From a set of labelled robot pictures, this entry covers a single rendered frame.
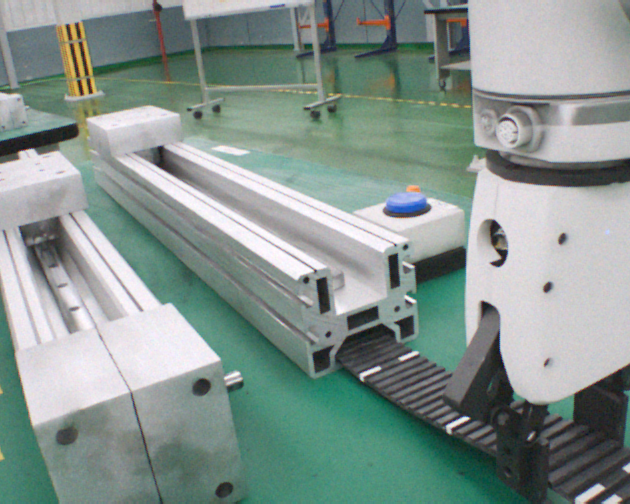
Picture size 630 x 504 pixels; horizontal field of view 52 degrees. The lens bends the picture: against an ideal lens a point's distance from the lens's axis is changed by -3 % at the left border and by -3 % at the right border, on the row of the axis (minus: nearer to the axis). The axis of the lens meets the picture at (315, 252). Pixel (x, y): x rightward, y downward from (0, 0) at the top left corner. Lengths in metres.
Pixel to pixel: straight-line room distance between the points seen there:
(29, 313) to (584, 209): 0.37
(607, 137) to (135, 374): 0.25
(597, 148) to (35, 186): 0.58
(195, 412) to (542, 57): 0.24
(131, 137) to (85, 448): 0.69
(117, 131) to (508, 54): 0.78
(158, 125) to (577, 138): 0.80
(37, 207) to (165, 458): 0.41
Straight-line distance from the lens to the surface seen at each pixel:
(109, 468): 0.37
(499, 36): 0.27
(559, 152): 0.27
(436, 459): 0.43
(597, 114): 0.27
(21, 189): 0.73
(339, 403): 0.48
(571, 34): 0.26
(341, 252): 0.56
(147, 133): 1.00
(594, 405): 0.39
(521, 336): 0.29
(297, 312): 0.49
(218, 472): 0.40
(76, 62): 10.57
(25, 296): 0.54
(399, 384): 0.47
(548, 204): 0.27
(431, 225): 0.63
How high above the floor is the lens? 1.05
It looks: 21 degrees down
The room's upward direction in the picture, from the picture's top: 7 degrees counter-clockwise
